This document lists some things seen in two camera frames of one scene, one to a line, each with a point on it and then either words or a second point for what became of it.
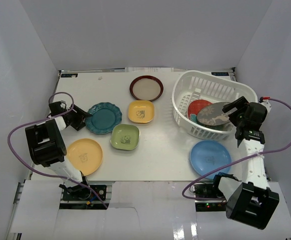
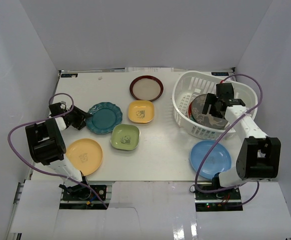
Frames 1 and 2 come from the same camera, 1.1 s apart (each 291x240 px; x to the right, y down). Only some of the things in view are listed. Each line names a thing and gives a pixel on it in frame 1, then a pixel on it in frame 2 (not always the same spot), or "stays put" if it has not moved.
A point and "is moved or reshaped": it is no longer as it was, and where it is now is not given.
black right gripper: (240, 102) → (211, 100)
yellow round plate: (86, 154) stays put
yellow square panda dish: (141, 111) stays put
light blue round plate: (207, 156) stays put
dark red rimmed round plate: (146, 88) stays put
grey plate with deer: (213, 114) is moved or reshaped
